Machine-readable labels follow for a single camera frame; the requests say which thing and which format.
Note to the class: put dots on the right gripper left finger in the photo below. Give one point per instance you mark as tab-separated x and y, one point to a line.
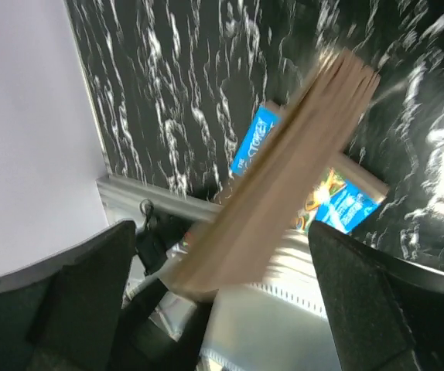
61	312

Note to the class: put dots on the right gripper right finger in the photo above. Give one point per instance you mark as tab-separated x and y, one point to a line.
384	313

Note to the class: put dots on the white slotted cable duct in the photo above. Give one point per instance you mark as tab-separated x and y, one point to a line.
307	300

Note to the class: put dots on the blue 26-Storey Treehouse book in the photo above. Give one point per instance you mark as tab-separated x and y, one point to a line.
345	195

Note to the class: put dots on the black marble pattern mat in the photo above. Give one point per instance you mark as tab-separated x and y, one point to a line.
175	84

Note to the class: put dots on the dark green 104-Storey Treehouse book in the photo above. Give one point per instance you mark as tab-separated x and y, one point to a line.
238	245

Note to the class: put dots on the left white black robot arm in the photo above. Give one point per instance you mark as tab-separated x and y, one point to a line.
139	344

